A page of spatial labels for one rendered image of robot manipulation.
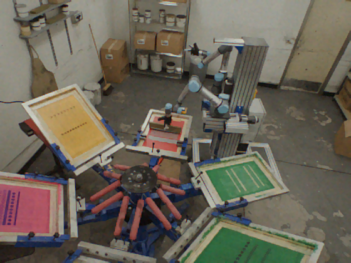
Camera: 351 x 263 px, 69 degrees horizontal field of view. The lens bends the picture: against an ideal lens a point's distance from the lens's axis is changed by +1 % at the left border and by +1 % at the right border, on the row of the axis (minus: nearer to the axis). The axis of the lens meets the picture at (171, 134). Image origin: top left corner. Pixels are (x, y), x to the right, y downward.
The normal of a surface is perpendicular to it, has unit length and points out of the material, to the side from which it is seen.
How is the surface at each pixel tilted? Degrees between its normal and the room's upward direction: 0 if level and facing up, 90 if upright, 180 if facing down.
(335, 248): 0
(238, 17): 90
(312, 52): 90
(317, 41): 90
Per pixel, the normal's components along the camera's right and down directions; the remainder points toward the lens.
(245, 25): -0.20, 0.62
